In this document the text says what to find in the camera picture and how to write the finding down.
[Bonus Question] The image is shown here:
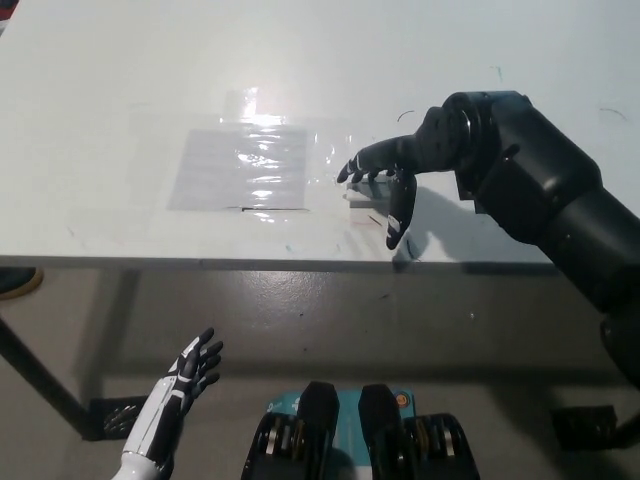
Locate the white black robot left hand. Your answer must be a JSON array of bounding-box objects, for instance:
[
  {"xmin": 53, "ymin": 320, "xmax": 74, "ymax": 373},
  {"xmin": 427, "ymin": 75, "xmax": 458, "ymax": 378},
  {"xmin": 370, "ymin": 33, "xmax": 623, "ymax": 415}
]
[{"xmin": 122, "ymin": 327, "xmax": 225, "ymax": 462}]

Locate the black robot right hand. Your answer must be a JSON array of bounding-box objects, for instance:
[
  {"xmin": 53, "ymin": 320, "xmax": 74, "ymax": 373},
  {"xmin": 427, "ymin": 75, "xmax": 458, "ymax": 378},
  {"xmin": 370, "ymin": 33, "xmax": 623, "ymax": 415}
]
[{"xmin": 336, "ymin": 102, "xmax": 464, "ymax": 250}]

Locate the white rocker wall switch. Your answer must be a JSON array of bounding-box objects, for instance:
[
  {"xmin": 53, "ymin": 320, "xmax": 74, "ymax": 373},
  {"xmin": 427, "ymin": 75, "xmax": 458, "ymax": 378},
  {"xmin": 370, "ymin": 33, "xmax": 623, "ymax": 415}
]
[{"xmin": 342, "ymin": 168, "xmax": 401, "ymax": 210}]

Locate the black ribbed robot body block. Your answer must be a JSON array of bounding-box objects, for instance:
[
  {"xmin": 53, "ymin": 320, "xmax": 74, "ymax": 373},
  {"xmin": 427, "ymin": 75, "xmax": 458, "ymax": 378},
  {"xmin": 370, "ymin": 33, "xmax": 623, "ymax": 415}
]
[
  {"xmin": 241, "ymin": 380, "xmax": 341, "ymax": 480},
  {"xmin": 357, "ymin": 383, "xmax": 469, "ymax": 480}
]

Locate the black tape square patch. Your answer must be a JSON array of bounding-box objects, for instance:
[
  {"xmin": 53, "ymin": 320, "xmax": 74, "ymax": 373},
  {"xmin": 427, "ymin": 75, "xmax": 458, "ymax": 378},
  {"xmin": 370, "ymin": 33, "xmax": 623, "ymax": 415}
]
[{"xmin": 455, "ymin": 168, "xmax": 489, "ymax": 217}]

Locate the black table foot plate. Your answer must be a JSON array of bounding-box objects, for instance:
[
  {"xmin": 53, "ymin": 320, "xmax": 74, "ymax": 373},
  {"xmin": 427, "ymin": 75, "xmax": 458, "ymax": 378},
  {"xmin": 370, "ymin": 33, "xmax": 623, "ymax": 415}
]
[
  {"xmin": 88, "ymin": 395, "xmax": 151, "ymax": 442},
  {"xmin": 549, "ymin": 405, "xmax": 619, "ymax": 442}
]

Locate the black metal table leg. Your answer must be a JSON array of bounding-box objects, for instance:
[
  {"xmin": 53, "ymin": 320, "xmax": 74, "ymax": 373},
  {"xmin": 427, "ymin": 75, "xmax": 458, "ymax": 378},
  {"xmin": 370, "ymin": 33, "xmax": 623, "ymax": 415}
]
[{"xmin": 0, "ymin": 313, "xmax": 99, "ymax": 441}]

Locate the clear shiny tape film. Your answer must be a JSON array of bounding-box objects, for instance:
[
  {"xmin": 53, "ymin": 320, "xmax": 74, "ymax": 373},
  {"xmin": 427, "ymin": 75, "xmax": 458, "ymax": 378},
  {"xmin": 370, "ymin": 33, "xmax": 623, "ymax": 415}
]
[{"xmin": 217, "ymin": 87, "xmax": 352, "ymax": 224}]

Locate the dark shoe with tan sole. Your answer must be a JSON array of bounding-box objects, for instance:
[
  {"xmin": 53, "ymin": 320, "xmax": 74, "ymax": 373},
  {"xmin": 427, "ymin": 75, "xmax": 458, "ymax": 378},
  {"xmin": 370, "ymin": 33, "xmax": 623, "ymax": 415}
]
[{"xmin": 0, "ymin": 267, "xmax": 44, "ymax": 302}]

